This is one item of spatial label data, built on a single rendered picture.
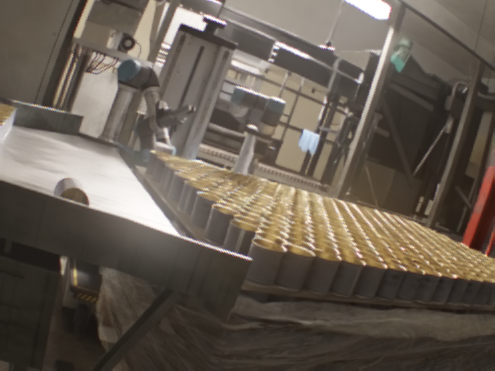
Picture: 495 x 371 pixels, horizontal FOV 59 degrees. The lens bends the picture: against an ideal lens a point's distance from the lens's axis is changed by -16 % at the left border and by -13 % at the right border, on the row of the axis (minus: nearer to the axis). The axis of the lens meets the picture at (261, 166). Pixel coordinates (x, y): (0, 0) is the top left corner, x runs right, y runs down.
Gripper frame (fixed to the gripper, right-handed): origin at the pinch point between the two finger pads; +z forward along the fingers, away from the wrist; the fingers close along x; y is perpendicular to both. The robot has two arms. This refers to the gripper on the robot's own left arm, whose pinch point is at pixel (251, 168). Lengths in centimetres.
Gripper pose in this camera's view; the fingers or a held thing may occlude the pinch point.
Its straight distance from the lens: 214.1
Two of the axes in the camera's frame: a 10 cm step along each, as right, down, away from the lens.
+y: 9.4, 3.3, 1.1
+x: -0.1, -2.9, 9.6
